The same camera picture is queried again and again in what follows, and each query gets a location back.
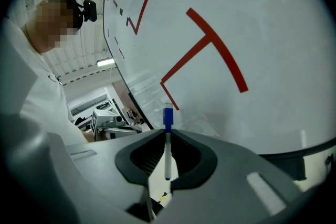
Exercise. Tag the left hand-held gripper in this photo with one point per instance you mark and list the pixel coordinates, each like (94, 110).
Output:
(105, 120)

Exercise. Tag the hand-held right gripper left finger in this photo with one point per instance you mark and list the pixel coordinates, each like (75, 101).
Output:
(105, 162)

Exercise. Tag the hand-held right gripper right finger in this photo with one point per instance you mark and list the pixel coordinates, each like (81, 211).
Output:
(225, 178)

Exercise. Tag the blue capped whiteboard marker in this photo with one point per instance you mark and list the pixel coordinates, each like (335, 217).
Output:
(168, 157)

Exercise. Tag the white whiteboard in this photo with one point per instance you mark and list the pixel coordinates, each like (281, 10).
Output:
(262, 34)

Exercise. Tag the ceiling tube light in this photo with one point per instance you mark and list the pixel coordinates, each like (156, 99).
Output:
(105, 62)

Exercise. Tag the person's white shirt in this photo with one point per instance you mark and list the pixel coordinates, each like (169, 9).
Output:
(34, 91)

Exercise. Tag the person's head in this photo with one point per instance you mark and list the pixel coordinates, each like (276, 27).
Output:
(52, 23)

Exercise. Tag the black head-worn camera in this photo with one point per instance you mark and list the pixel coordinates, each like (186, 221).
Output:
(89, 10)

